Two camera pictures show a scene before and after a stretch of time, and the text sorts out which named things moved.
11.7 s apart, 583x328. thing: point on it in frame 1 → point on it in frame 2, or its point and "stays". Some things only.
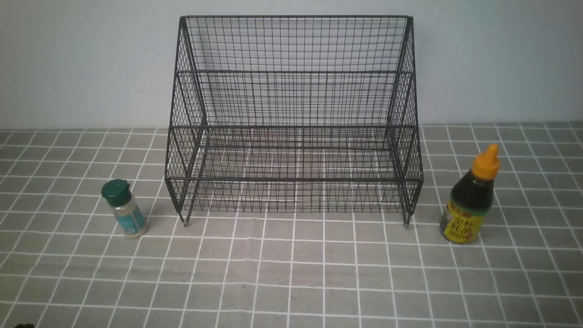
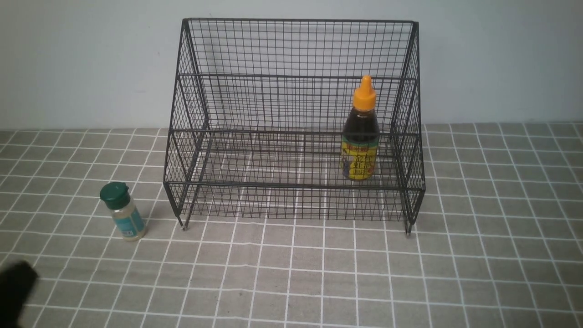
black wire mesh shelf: [294, 114] stays
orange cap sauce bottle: [470, 200] → [360, 134]
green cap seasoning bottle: [128, 212] stays
